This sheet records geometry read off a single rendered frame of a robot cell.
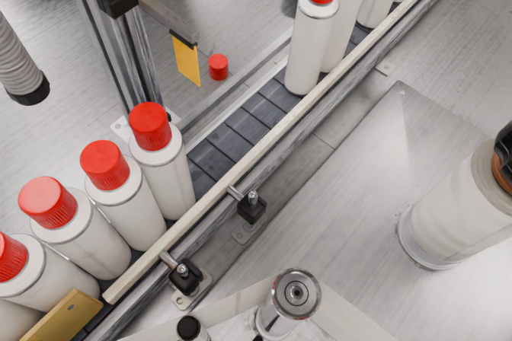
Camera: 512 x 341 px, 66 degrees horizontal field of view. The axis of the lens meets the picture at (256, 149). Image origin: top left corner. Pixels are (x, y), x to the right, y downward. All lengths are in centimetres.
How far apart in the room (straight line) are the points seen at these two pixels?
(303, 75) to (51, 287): 41
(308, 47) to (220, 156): 19
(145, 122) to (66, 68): 43
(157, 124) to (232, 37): 44
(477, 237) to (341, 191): 18
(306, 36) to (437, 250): 30
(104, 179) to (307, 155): 36
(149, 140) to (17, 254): 13
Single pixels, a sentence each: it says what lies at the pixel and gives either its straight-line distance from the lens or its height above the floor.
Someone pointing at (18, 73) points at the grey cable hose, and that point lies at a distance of 38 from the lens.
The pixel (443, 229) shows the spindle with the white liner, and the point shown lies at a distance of 47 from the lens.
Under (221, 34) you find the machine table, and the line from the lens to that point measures 78.
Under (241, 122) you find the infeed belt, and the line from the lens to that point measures 59.
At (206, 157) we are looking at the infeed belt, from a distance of 56.
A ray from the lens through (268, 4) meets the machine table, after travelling 84.
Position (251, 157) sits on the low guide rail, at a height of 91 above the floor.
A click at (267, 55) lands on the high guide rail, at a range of 56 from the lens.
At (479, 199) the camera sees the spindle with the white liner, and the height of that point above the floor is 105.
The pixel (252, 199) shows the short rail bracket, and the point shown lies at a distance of 46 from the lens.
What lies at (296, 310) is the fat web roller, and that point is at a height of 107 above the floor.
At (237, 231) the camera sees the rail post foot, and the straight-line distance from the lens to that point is 57.
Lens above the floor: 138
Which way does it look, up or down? 61 degrees down
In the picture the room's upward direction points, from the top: 6 degrees clockwise
